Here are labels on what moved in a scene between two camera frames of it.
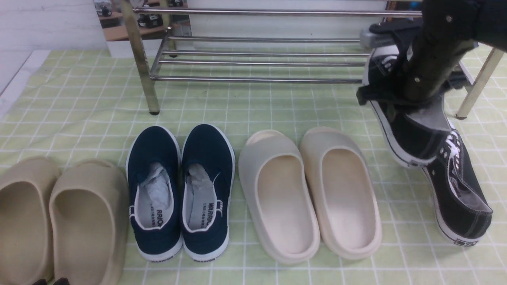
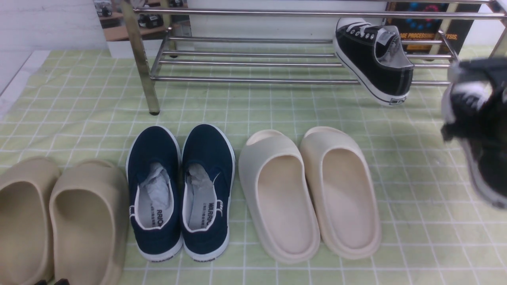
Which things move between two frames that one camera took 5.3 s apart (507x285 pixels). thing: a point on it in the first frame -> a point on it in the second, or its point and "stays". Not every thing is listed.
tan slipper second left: (89, 208) stays
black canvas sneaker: (464, 213) -> (474, 101)
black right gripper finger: (62, 281) stays
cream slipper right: (342, 183) stays
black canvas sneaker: (412, 127) -> (376, 56)
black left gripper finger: (41, 282) stays
